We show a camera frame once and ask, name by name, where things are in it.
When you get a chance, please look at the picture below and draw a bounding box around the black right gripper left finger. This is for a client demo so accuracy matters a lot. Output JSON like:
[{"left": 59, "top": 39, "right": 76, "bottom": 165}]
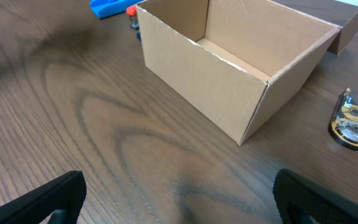
[{"left": 0, "top": 170, "right": 86, "bottom": 224}]

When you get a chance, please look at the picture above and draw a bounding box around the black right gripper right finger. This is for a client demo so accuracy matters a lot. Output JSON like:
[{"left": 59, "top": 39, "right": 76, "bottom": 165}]
[{"left": 273, "top": 169, "right": 358, "bottom": 223}]

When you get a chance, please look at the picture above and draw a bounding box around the black yellow correction tape dispenser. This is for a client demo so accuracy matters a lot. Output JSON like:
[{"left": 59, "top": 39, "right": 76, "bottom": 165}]
[{"left": 328, "top": 88, "right": 358, "bottom": 151}]

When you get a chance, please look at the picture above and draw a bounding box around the blue whiteboard duster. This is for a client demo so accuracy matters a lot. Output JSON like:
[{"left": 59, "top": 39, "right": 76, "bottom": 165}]
[{"left": 89, "top": 0, "right": 141, "bottom": 19}]

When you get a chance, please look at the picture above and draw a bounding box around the red stapler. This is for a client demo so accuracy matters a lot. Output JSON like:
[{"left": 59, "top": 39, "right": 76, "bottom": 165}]
[{"left": 126, "top": 4, "right": 139, "bottom": 30}]

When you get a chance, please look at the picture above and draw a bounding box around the brown cardboard box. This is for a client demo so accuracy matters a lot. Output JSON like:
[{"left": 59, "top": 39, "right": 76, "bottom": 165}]
[{"left": 136, "top": 0, "right": 358, "bottom": 144}]

